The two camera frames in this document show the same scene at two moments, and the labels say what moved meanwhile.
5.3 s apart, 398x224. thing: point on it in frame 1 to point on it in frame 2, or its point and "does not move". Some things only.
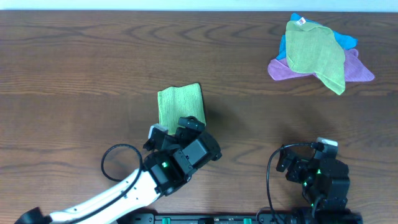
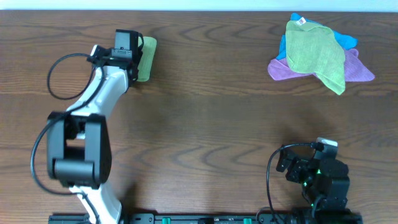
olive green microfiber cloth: x=314 y=49 does not move
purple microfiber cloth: x=354 y=69 does not move
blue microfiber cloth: x=348 y=42 does not move
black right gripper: x=296 y=168 does not move
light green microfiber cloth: x=176 y=102 to x=147 y=59
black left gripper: x=173 y=137 to x=135 y=58
